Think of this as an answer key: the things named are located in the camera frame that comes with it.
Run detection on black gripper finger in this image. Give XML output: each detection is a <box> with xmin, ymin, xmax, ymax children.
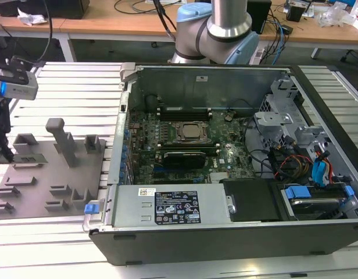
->
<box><xmin>0</xmin><ymin>130</ymin><xmax>15</xmax><ymax>163</ymax></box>

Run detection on green RAM stick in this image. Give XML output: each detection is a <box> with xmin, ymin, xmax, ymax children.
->
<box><xmin>12</xmin><ymin>153</ymin><xmax>49</xmax><ymax>166</ymax></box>
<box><xmin>160</xmin><ymin>106</ymin><xmax>210</xmax><ymax>113</ymax></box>

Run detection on black RAM slot bank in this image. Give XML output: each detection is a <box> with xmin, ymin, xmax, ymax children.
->
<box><xmin>157</xmin><ymin>141</ymin><xmax>222</xmax><ymax>155</ymax></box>
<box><xmin>157</xmin><ymin>106</ymin><xmax>213</xmax><ymax>122</ymax></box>

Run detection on grey parts rack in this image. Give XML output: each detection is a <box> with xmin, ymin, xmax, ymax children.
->
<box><xmin>0</xmin><ymin>117</ymin><xmax>107</xmax><ymax>220</ymax></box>

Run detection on crumpled white paper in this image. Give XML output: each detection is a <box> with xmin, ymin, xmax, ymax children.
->
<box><xmin>16</xmin><ymin>8</ymin><xmax>48</xmax><ymax>27</ymax></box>

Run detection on large black box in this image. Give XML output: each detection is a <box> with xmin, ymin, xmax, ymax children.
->
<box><xmin>0</xmin><ymin>0</ymin><xmax>91</xmax><ymax>20</ymax></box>

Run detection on grey power supply black label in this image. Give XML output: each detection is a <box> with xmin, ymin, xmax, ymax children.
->
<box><xmin>110</xmin><ymin>184</ymin><xmax>231</xmax><ymax>229</ymax></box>

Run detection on black graphics card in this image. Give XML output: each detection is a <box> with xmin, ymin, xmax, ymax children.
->
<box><xmin>162</xmin><ymin>150</ymin><xmax>206</xmax><ymax>169</ymax></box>

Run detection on silver CPU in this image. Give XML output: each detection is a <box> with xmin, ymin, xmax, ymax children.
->
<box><xmin>178</xmin><ymin>123</ymin><xmax>207</xmax><ymax>139</ymax></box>

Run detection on silver finned heatsink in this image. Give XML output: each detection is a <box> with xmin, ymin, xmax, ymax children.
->
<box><xmin>209</xmin><ymin>171</ymin><xmax>231</xmax><ymax>183</ymax></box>

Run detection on green motherboard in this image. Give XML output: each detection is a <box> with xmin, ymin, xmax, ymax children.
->
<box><xmin>128</xmin><ymin>109</ymin><xmax>257</xmax><ymax>185</ymax></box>

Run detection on black open PC case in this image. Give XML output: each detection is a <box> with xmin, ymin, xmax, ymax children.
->
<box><xmin>83</xmin><ymin>62</ymin><xmax>358</xmax><ymax>267</ymax></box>

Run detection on black plastic shroud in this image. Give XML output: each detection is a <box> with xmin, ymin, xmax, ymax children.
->
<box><xmin>219</xmin><ymin>178</ymin><xmax>284</xmax><ymax>223</ymax></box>

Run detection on white power strip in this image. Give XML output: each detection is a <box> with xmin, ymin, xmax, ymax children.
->
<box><xmin>248</xmin><ymin>48</ymin><xmax>266</xmax><ymax>65</ymax></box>

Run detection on silver metal drive cage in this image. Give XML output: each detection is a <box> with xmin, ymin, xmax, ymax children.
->
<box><xmin>253</xmin><ymin>78</ymin><xmax>354</xmax><ymax>187</ymax></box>

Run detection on tall black box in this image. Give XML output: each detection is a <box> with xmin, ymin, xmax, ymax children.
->
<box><xmin>248</xmin><ymin>0</ymin><xmax>273</xmax><ymax>35</ymax></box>

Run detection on hard disk blue carrier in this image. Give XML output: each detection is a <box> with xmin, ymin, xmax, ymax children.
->
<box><xmin>282</xmin><ymin>185</ymin><xmax>354</xmax><ymax>220</ymax></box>

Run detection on small black device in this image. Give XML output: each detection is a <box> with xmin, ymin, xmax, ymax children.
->
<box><xmin>285</xmin><ymin>4</ymin><xmax>306</xmax><ymax>22</ymax></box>

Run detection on clear plastic bags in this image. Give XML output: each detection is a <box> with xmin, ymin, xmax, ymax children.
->
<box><xmin>315</xmin><ymin>1</ymin><xmax>354</xmax><ymax>28</ymax></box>

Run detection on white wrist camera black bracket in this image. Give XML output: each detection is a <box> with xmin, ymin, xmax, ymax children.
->
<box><xmin>0</xmin><ymin>56</ymin><xmax>40</xmax><ymax>101</ymax></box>

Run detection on wooden desk white frame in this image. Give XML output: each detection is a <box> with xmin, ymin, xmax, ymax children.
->
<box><xmin>259</xmin><ymin>11</ymin><xmax>358</xmax><ymax>59</ymax></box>
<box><xmin>0</xmin><ymin>0</ymin><xmax>182</xmax><ymax>62</ymax></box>

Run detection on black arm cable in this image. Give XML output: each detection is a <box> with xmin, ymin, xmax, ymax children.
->
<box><xmin>151</xmin><ymin>0</ymin><xmax>178</xmax><ymax>41</ymax></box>

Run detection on hanging blue cable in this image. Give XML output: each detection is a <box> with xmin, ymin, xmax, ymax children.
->
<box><xmin>276</xmin><ymin>22</ymin><xmax>286</xmax><ymax>66</ymax></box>

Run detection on red yellow black wire bundle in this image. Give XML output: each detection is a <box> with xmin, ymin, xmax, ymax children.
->
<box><xmin>279</xmin><ymin>155</ymin><xmax>312</xmax><ymax>178</ymax></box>

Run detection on blue flat data cable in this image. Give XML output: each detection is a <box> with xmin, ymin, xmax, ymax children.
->
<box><xmin>311</xmin><ymin>161</ymin><xmax>330</xmax><ymax>188</ymax></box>

